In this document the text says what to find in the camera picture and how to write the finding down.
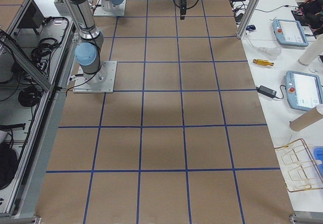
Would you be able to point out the aluminium frame post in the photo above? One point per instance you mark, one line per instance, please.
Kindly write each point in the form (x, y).
(246, 18)

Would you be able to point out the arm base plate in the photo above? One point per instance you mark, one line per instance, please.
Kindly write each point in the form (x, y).
(117, 11)
(102, 82)

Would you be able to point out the gold wire rack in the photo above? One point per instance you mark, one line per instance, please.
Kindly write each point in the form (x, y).
(299, 167)

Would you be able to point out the blue plastic container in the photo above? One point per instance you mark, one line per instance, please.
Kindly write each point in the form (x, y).
(318, 156)

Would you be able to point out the black power adapter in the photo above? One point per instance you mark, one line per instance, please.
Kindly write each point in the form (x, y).
(266, 91)

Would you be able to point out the lower blue teach pendant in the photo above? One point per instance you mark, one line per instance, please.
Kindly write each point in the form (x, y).
(304, 91)

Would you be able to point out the upper blue teach pendant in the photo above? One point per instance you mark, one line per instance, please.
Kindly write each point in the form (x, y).
(289, 33)

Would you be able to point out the white light bulb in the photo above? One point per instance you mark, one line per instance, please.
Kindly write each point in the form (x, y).
(272, 51)

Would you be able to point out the upper white tube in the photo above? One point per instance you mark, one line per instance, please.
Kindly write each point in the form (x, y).
(313, 51)

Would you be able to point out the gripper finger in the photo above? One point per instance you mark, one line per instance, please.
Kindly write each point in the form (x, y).
(183, 9)

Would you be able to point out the lower cardboard tube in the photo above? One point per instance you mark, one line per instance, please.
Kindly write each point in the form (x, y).
(310, 117)

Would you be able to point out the blue teach pendant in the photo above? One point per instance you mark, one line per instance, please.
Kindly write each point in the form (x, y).
(289, 33)
(304, 91)

